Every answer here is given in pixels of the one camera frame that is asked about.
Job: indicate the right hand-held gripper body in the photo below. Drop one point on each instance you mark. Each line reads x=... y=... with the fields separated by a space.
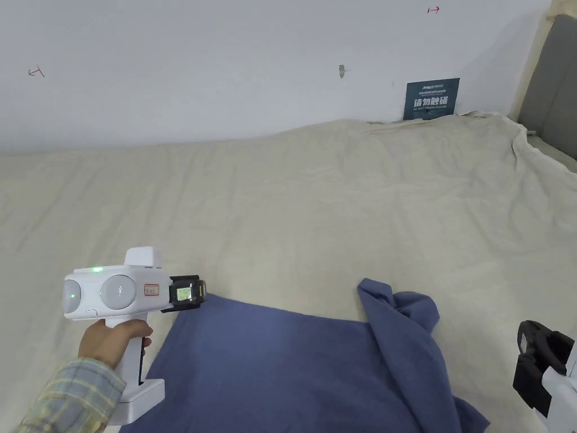
x=563 y=383

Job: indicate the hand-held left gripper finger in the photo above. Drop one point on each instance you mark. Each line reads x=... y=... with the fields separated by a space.
x=203 y=289
x=184 y=294

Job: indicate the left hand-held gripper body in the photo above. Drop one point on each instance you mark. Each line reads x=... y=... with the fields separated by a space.
x=117 y=291

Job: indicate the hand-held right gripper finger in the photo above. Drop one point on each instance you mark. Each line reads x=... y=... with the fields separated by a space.
x=532 y=379

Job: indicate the dark blue shirt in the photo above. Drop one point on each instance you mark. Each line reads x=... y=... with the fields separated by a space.
x=270 y=370

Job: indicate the person's left forearm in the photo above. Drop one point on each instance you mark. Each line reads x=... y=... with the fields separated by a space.
x=72 y=397

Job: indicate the person's left hand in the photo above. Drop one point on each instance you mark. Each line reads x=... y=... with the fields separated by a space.
x=110 y=343

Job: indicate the bed with beige sheet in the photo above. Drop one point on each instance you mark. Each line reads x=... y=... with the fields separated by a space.
x=288 y=203

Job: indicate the grey padded headboard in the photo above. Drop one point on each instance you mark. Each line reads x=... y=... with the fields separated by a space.
x=552 y=85

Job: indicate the dark teal wall sign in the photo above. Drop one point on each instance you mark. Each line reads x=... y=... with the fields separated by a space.
x=431 y=99

